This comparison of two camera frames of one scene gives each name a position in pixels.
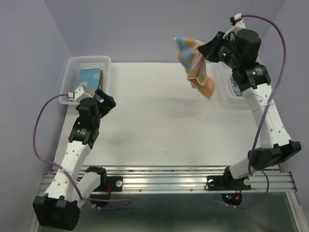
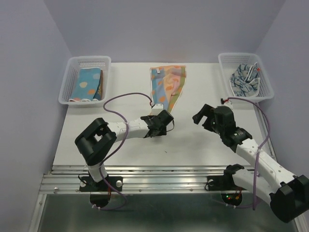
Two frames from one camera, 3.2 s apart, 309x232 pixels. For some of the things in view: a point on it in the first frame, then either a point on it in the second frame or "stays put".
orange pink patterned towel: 194,62 → 167,82
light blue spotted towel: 91,76 stays put
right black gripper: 210,49 → 207,110
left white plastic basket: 69,82 stays put
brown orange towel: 101,82 stays put
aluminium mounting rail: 164,179 stays put
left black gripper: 107,99 → 162,132
